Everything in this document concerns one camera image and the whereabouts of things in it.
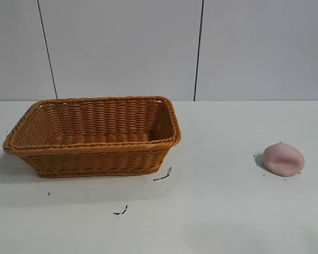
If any pink round bun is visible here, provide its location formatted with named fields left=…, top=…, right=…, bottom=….
left=262, top=142, right=305, bottom=177

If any brown wicker basket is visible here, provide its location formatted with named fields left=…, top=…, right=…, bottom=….
left=2, top=95, right=182, bottom=178

